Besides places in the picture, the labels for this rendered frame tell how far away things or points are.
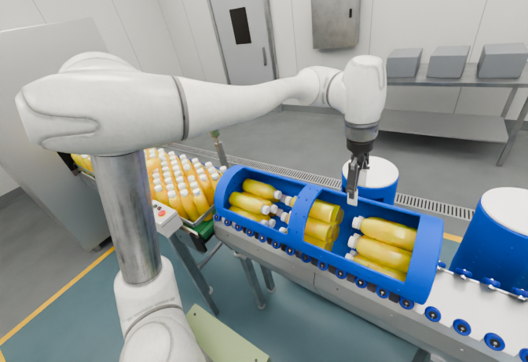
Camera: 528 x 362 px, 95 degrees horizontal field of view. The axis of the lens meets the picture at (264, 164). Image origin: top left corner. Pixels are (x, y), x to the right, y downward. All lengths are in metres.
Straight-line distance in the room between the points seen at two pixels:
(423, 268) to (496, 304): 0.38
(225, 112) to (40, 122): 0.23
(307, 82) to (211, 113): 0.38
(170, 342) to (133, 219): 0.28
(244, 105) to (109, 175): 0.31
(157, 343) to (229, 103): 0.54
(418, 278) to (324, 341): 1.21
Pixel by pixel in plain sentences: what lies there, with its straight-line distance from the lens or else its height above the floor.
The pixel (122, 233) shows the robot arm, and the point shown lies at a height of 1.50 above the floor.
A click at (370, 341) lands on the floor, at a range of 2.02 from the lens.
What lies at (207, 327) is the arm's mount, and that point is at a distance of 0.97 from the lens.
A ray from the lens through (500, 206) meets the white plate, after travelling 1.39.
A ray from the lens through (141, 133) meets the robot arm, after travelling 0.36.
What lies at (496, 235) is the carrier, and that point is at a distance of 1.35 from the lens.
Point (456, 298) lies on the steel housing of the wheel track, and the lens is 1.17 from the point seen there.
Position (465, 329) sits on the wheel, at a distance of 1.08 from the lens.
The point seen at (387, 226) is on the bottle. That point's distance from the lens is 0.94.
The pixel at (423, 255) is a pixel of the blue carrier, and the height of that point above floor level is 1.21.
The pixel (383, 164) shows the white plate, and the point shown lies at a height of 1.04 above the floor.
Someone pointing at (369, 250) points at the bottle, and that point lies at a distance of 0.94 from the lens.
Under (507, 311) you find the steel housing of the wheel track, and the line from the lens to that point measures 1.21.
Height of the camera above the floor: 1.89
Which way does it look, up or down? 34 degrees down
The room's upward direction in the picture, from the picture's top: 11 degrees counter-clockwise
